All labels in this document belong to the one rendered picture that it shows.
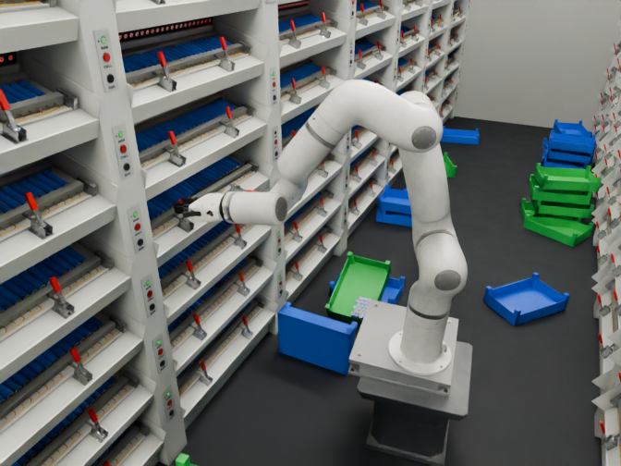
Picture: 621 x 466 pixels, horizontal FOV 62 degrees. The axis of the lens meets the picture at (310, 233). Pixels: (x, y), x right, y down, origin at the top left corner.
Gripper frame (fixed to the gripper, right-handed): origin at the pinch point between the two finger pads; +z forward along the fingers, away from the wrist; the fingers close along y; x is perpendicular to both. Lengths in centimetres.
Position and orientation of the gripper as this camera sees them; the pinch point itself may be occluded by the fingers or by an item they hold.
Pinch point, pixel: (184, 205)
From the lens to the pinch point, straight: 149.4
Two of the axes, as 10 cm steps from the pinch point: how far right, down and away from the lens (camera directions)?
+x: -1.5, -9.0, -4.1
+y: 4.3, -4.3, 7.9
